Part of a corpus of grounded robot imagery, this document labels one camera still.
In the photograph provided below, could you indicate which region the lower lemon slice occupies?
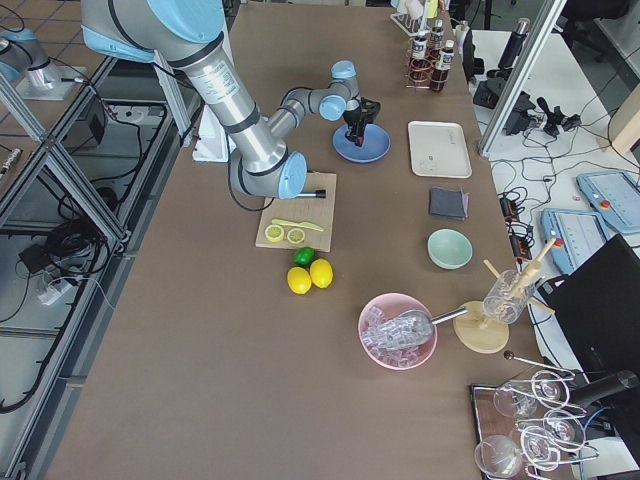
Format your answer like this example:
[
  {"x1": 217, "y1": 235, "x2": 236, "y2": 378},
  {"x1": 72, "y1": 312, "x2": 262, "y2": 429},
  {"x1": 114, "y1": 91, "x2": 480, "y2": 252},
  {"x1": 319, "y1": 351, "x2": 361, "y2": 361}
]
[{"x1": 264, "y1": 224, "x2": 285, "y2": 243}]

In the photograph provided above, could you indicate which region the aluminium frame post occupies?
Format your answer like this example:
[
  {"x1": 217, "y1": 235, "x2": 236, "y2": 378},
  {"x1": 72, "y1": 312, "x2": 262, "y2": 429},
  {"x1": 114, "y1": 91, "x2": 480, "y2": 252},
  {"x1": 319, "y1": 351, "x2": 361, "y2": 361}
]
[{"x1": 478, "y1": 0, "x2": 566, "y2": 158}]

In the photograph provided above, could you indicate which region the green bowl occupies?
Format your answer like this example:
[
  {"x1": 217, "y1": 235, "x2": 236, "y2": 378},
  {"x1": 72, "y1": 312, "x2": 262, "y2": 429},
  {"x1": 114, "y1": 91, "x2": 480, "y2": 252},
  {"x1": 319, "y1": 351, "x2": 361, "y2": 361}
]
[{"x1": 427, "y1": 229, "x2": 473, "y2": 270}]

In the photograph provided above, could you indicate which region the yellow lemon near board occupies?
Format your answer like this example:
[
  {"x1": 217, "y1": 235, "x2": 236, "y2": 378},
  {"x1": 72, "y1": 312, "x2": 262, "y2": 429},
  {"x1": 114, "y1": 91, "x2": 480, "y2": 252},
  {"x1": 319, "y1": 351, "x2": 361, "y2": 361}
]
[{"x1": 309, "y1": 258, "x2": 334, "y2": 289}]

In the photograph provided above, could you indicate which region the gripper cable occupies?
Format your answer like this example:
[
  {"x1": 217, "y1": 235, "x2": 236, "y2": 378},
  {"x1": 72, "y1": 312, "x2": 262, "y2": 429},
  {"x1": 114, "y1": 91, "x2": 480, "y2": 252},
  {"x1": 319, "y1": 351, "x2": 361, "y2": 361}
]
[{"x1": 227, "y1": 159, "x2": 276, "y2": 211}]

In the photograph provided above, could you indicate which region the upper lemon slice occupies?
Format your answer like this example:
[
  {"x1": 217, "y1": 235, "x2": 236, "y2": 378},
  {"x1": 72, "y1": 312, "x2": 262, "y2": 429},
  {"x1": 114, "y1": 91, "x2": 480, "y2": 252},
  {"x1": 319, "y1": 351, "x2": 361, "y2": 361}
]
[{"x1": 286, "y1": 227, "x2": 306, "y2": 245}]

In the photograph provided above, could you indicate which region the wooden stand with base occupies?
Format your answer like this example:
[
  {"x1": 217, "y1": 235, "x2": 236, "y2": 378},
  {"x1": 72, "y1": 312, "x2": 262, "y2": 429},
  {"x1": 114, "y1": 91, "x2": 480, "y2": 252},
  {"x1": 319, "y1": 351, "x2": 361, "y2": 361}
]
[{"x1": 453, "y1": 238, "x2": 556, "y2": 354}]

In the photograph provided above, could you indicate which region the metal ice scoop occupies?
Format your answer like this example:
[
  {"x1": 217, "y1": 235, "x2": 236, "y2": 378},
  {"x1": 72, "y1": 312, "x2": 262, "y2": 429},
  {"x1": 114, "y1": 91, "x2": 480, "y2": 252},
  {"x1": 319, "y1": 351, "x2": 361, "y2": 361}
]
[{"x1": 394, "y1": 307, "x2": 468, "y2": 348}]

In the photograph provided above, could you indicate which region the copper wire bottle rack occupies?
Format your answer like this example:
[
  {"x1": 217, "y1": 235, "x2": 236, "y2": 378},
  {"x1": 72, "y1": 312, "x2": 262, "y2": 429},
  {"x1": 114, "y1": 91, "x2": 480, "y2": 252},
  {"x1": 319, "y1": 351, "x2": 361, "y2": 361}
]
[{"x1": 405, "y1": 49, "x2": 446, "y2": 92}]

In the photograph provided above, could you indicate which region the tea bottle right back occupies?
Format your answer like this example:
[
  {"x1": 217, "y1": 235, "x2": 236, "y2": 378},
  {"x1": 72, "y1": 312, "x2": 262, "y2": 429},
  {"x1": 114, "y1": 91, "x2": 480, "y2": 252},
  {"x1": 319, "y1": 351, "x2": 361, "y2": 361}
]
[{"x1": 408, "y1": 30, "x2": 429, "y2": 86}]

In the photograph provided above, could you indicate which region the pink bowl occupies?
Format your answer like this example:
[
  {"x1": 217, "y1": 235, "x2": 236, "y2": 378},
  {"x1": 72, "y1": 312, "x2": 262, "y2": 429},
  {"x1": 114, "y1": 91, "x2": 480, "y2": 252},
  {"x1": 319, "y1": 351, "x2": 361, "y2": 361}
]
[{"x1": 358, "y1": 293, "x2": 438, "y2": 370}]

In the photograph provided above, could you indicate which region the wine glass rack tray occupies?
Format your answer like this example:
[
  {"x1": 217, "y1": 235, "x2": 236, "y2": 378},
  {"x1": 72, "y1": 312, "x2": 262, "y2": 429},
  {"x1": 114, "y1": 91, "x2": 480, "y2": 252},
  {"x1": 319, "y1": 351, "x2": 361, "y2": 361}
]
[{"x1": 470, "y1": 367, "x2": 599, "y2": 479}]

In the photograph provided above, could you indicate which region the clear glass on stand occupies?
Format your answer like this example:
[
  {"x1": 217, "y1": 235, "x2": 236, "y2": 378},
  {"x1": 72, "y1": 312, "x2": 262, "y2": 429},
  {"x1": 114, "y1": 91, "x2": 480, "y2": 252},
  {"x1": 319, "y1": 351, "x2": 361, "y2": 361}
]
[{"x1": 482, "y1": 270, "x2": 535, "y2": 324}]

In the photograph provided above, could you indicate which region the green lime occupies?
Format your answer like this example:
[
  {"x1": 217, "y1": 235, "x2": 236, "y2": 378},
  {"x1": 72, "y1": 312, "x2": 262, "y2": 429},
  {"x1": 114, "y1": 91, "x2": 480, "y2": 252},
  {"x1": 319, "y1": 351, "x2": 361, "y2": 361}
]
[{"x1": 293, "y1": 246, "x2": 316, "y2": 268}]

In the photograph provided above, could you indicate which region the cream rabbit tray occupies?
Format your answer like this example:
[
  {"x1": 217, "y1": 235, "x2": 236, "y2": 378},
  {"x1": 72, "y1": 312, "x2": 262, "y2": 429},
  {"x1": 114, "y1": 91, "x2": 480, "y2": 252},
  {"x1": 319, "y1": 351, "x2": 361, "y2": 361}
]
[{"x1": 408, "y1": 121, "x2": 472, "y2": 179}]

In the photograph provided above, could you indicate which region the yellow plastic knife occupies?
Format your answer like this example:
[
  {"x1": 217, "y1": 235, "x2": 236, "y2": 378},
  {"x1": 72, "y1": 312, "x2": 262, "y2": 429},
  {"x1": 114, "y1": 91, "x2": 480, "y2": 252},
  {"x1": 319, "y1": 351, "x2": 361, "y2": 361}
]
[{"x1": 271, "y1": 218, "x2": 324, "y2": 232}]

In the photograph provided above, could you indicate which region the tea bottle left back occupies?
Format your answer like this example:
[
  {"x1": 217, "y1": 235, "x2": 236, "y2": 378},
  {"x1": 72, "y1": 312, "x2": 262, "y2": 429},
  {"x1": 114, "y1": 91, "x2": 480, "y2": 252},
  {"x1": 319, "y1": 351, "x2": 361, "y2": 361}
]
[{"x1": 429, "y1": 19, "x2": 444, "y2": 53}]

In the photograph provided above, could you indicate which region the lemon slice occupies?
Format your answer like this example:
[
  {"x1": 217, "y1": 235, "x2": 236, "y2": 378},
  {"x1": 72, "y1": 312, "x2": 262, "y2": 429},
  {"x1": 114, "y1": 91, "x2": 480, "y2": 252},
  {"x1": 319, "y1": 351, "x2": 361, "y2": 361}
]
[
  {"x1": 264, "y1": 224, "x2": 285, "y2": 243},
  {"x1": 286, "y1": 227, "x2": 306, "y2": 245}
]

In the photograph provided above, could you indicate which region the tea bottle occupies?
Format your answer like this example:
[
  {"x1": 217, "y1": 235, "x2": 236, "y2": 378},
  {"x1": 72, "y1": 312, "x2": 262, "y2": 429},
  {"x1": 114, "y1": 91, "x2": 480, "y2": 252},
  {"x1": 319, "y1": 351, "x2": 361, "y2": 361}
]
[
  {"x1": 429, "y1": 19, "x2": 444, "y2": 53},
  {"x1": 429, "y1": 40, "x2": 455, "y2": 92},
  {"x1": 408, "y1": 30, "x2": 429, "y2": 86}
]

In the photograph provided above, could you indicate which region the black monitor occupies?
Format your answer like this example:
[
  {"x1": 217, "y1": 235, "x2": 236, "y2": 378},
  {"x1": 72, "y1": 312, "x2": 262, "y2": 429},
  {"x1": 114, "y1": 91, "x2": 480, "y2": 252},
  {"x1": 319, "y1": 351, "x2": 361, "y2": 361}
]
[{"x1": 539, "y1": 234, "x2": 639, "y2": 373}]

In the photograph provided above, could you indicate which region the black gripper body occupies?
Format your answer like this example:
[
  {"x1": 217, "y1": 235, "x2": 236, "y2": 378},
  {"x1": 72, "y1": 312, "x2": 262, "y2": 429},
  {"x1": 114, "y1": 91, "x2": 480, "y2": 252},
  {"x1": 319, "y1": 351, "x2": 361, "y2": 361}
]
[{"x1": 343, "y1": 98, "x2": 374, "y2": 128}]

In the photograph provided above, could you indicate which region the grey folded cloth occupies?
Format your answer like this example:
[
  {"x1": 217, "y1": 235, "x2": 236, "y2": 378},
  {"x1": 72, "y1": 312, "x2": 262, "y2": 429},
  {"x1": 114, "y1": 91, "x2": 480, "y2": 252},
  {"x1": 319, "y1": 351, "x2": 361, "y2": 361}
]
[{"x1": 429, "y1": 187, "x2": 469, "y2": 220}]

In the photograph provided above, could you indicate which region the steel muddler black tip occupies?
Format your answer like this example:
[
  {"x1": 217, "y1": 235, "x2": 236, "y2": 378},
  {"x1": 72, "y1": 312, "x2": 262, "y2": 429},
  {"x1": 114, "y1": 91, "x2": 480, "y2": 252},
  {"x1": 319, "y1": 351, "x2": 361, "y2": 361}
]
[{"x1": 297, "y1": 189, "x2": 327, "y2": 199}]

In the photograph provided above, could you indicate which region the teach pendant with red button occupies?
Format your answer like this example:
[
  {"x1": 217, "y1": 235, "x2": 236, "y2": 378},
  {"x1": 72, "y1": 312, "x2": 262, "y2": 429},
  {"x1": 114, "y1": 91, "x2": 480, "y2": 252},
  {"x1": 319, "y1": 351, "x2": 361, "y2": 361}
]
[{"x1": 576, "y1": 170, "x2": 639, "y2": 234}]

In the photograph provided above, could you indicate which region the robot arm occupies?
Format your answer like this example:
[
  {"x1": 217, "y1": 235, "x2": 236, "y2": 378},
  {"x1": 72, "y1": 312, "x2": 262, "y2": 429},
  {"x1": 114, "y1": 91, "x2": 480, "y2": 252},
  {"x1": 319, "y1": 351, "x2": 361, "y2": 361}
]
[{"x1": 81, "y1": 0, "x2": 380, "y2": 199}]

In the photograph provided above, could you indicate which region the blue plate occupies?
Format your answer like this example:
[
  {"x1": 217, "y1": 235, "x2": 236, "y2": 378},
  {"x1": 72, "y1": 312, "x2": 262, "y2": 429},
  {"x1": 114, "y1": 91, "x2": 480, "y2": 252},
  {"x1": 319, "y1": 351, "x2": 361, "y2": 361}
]
[{"x1": 332, "y1": 124, "x2": 391, "y2": 164}]

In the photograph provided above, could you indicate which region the tea bottle front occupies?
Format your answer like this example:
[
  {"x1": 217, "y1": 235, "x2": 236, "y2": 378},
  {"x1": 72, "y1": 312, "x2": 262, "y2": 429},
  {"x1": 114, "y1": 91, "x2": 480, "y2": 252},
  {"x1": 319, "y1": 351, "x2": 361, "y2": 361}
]
[{"x1": 429, "y1": 40, "x2": 455, "y2": 92}]

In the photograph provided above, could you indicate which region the clear ice cubes pile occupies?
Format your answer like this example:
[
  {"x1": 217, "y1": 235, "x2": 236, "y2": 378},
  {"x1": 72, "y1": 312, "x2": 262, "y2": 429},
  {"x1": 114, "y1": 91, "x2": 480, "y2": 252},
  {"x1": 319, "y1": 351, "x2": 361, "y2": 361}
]
[{"x1": 358, "y1": 305, "x2": 437, "y2": 370}]

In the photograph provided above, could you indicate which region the yellow lemon far side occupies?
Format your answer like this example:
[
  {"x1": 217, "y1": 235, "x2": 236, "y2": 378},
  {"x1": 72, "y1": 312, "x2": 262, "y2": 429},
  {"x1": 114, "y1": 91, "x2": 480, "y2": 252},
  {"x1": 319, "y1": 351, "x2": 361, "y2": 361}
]
[{"x1": 286, "y1": 266, "x2": 312, "y2": 295}]

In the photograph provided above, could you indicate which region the wooden cutting board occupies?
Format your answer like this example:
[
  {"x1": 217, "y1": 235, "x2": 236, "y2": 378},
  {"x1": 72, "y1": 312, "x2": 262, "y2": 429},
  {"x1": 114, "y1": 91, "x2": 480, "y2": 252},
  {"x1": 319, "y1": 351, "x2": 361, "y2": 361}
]
[{"x1": 255, "y1": 172, "x2": 337, "y2": 252}]

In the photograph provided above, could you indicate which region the black bar spoon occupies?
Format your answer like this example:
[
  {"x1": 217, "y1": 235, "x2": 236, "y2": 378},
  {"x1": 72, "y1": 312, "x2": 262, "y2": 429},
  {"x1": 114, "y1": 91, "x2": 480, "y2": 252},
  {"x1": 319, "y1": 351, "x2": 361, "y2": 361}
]
[{"x1": 503, "y1": 350, "x2": 574, "y2": 375}]

